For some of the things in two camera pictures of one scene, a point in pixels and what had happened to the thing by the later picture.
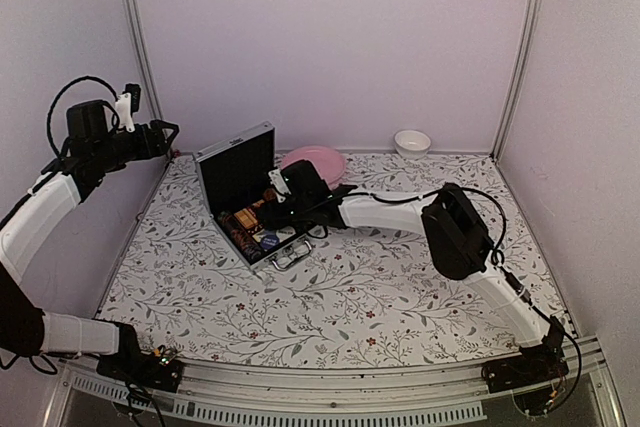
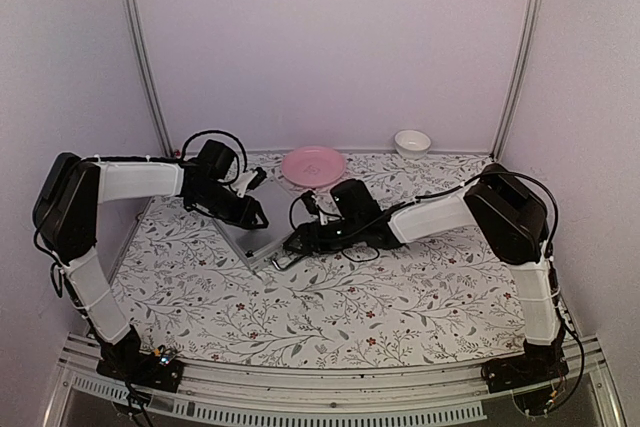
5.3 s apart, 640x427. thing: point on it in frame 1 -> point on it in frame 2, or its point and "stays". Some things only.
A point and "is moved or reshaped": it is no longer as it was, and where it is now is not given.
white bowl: x=412 y=144 stays
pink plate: x=328 y=163 stays
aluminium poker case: x=234 y=174 is moved or reshaped
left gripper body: x=144 y=149 -> x=237 y=215
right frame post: x=523 y=53 stays
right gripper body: x=282 y=220 -> x=321 y=245
